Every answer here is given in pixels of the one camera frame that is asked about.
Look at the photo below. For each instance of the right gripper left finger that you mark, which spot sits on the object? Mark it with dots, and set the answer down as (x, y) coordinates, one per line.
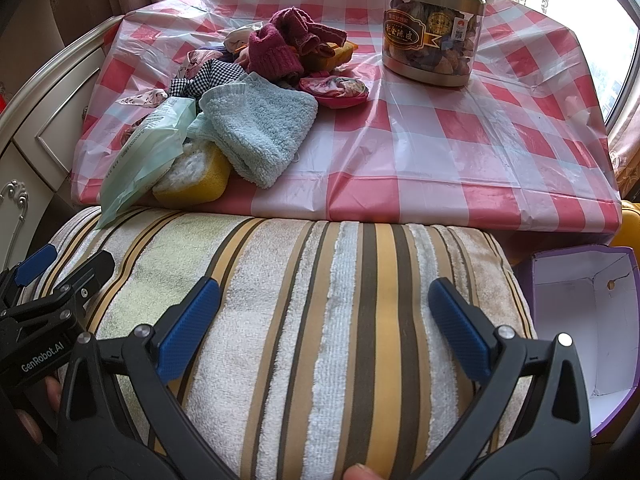
(98, 439)

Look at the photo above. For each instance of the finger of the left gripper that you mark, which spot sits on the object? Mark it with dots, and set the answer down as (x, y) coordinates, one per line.
(15, 279)
(82, 284)

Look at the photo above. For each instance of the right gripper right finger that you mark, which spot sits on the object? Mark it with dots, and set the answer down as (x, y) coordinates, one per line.
(530, 416)

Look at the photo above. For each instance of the light blue towel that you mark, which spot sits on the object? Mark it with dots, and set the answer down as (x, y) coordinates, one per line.
(257, 125)

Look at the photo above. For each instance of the maroon knit sock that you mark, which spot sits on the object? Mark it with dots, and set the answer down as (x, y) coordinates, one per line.
(286, 47)

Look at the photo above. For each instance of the person's left hand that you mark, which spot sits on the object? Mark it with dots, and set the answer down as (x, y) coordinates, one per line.
(42, 402)

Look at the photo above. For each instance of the person's right hand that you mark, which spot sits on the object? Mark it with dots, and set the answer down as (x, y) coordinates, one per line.
(360, 472)

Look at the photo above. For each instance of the purple white cardboard box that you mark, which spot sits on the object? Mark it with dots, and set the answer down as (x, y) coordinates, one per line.
(592, 293)

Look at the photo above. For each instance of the yellow white sponge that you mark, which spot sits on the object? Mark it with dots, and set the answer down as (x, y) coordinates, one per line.
(199, 175)

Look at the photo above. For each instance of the yellow leather seat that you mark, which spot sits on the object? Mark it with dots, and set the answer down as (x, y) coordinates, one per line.
(629, 233)

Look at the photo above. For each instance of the striped towel cushion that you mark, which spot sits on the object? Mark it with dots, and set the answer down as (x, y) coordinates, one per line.
(324, 353)

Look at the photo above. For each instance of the floral fabric piece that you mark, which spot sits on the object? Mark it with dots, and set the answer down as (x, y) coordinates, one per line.
(147, 99)

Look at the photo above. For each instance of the black white gingham cloth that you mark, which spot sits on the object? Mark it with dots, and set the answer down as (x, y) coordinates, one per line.
(210, 74)

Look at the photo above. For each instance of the red white checkered tablecloth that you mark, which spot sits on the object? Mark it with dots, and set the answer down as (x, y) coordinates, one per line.
(522, 146)

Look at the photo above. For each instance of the pink floral pouch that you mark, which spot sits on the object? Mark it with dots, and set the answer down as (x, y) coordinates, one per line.
(335, 92)

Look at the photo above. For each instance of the orange yellow sponge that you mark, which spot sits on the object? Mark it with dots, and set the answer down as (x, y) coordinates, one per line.
(341, 55)

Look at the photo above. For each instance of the gold lidded snack jar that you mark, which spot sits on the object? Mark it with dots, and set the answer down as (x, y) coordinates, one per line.
(432, 41)

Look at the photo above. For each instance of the white cabinet with handle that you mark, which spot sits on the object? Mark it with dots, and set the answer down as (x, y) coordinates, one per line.
(39, 131)

